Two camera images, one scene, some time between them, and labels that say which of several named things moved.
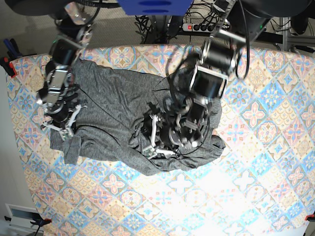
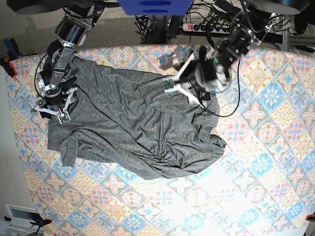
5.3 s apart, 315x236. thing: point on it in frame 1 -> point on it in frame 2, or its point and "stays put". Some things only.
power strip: [200, 27] stays put
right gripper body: [178, 124] -> [199, 76]
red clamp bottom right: [309, 216] stays put
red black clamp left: [13, 53] stays put
